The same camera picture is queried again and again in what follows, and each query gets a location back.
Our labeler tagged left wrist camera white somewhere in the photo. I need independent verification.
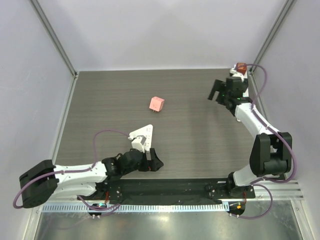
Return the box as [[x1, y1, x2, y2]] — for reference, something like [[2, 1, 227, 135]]
[[128, 135, 152, 153]]

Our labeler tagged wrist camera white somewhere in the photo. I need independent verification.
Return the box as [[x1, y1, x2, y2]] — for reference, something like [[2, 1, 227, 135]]
[[128, 135, 152, 153], [229, 68, 245, 82]]

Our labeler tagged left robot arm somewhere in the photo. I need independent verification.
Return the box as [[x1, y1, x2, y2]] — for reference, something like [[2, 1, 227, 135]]
[[16, 148, 164, 209]]

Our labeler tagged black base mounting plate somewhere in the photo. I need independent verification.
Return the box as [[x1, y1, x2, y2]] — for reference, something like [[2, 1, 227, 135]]
[[82, 178, 256, 206]]

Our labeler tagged white slotted cable duct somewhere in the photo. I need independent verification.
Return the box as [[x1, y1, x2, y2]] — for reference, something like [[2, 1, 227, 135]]
[[42, 202, 229, 214]]

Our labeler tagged red-brown plug adapter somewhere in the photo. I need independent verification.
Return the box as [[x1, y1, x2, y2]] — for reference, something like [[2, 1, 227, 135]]
[[234, 62, 247, 75]]

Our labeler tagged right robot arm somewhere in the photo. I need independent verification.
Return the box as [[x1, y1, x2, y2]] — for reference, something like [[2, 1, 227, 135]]
[[208, 76, 292, 198]]

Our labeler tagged pink cube plug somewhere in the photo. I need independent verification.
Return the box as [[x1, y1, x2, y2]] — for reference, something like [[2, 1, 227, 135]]
[[149, 96, 165, 112]]

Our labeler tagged right aluminium frame post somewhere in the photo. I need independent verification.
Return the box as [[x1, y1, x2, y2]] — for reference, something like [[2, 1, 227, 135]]
[[253, 0, 297, 65]]

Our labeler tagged aluminium frame post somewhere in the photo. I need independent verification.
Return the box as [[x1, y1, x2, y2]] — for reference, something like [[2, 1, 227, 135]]
[[29, 0, 77, 78], [253, 0, 297, 65]]

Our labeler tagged left aluminium frame post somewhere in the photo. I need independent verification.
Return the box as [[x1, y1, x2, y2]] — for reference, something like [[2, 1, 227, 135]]
[[29, 0, 77, 78]]

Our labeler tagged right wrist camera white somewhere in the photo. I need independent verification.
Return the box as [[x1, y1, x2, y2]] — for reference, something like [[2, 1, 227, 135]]
[[229, 68, 245, 82]]

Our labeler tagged white triangular socket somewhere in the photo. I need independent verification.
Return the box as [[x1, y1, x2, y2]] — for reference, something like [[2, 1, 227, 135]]
[[128, 124, 154, 148]]

